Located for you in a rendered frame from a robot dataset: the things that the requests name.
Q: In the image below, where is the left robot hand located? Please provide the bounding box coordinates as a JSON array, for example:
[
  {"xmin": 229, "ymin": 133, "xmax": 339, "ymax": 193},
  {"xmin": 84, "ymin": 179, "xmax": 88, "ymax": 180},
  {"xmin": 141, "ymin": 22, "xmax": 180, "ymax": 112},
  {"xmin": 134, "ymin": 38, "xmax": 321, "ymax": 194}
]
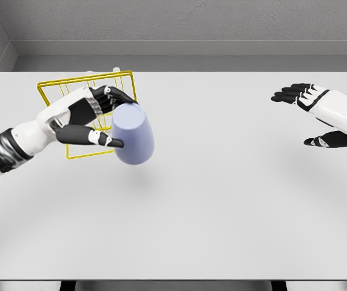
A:
[{"xmin": 35, "ymin": 85, "xmax": 140, "ymax": 149}]

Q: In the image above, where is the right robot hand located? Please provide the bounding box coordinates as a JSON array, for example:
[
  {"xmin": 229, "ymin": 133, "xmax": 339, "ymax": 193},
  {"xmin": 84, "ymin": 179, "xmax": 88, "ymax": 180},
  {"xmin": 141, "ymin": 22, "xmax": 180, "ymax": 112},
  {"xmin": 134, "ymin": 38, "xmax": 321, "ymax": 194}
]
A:
[{"xmin": 271, "ymin": 82, "xmax": 347, "ymax": 149}]

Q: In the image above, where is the lavender blue cup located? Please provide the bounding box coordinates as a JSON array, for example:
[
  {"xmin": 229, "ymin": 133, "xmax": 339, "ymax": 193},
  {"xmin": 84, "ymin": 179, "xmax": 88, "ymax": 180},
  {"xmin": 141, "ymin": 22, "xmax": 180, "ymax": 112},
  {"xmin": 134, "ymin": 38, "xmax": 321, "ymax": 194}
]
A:
[{"xmin": 111, "ymin": 102, "xmax": 155, "ymax": 166}]

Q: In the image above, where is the yellow wire cup holder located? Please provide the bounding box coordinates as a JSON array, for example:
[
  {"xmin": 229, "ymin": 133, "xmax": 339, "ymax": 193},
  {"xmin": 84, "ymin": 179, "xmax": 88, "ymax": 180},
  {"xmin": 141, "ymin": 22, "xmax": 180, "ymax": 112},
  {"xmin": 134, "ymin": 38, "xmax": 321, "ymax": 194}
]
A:
[{"xmin": 36, "ymin": 67, "xmax": 138, "ymax": 160}]

